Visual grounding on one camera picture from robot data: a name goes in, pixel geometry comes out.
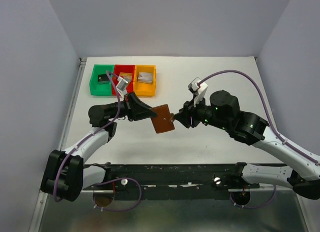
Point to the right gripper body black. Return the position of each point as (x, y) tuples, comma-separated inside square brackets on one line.
[(199, 113)]

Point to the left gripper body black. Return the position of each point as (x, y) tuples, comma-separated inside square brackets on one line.
[(124, 107)]

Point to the brown leather card holder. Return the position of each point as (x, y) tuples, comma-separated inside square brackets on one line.
[(163, 121)]

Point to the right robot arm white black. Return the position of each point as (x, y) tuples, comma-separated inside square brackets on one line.
[(300, 169)]

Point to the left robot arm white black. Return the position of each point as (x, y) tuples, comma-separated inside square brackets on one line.
[(64, 176)]

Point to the tan card stack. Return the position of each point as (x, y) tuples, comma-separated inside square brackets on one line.
[(127, 76)]

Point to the silver card stack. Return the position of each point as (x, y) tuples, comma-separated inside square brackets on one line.
[(145, 77)]

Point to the orange plastic bin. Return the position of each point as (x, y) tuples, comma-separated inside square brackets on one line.
[(143, 89)]

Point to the green plastic bin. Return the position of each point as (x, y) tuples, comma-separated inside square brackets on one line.
[(100, 84)]

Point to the right white knob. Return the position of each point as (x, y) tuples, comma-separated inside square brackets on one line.
[(217, 180)]

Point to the white knob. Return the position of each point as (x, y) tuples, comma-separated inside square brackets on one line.
[(217, 180), (124, 182)]

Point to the left white knob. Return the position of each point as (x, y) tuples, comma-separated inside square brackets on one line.
[(124, 182)]

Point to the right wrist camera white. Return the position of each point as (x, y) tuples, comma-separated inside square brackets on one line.
[(198, 90)]

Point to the aluminium frame rail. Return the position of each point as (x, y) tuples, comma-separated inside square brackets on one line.
[(42, 197)]

